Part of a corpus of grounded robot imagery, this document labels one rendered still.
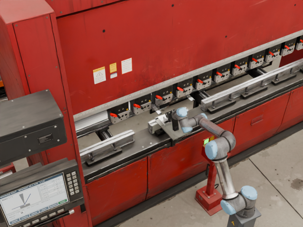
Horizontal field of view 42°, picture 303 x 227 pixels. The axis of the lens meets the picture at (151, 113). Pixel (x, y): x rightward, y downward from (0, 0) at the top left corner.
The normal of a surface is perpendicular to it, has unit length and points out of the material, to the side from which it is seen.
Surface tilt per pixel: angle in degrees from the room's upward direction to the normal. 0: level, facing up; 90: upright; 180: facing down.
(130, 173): 90
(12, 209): 90
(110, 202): 91
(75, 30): 90
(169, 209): 0
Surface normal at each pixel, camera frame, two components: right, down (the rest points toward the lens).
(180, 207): 0.00, -0.75
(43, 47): 0.52, 0.56
